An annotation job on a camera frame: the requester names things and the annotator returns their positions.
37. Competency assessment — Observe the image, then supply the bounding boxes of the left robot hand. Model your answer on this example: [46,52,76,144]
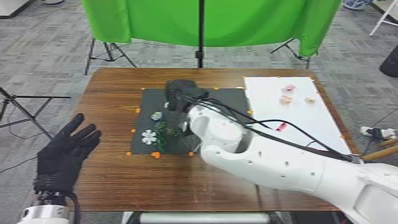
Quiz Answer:
[32,113,103,201]

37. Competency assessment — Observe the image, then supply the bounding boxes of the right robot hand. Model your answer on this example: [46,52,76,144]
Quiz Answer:
[163,79,211,108]

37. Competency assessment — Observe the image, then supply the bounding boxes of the dark mat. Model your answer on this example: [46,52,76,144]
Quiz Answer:
[128,87,254,156]

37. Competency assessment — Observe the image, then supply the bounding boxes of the green sprig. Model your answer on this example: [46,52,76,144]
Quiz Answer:
[154,121,183,153]

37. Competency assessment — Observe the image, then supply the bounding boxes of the white flower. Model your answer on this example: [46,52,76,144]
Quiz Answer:
[138,129,161,146]

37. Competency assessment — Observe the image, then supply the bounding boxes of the black tripod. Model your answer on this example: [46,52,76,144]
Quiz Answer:
[0,87,73,141]

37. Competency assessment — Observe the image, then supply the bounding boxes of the black backdrop stand legs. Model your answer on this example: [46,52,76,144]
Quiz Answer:
[268,37,313,70]
[83,37,138,76]

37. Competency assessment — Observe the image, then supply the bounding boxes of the black stand pole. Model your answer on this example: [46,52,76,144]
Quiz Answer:
[195,0,208,69]

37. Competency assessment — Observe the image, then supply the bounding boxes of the white sheet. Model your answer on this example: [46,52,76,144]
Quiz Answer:
[241,76,355,156]

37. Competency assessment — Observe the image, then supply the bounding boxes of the pale grey bar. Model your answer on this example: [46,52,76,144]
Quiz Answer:
[137,212,273,224]

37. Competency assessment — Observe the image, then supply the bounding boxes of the black bin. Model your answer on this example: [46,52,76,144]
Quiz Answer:
[378,44,398,79]

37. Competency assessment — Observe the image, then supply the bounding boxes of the wooden stick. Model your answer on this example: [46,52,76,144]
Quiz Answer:
[360,144,398,162]

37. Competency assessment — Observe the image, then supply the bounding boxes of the blue and white vase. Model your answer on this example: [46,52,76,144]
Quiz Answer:
[341,0,376,11]

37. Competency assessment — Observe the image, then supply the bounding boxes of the white frame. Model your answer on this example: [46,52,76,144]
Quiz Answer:
[368,0,398,37]

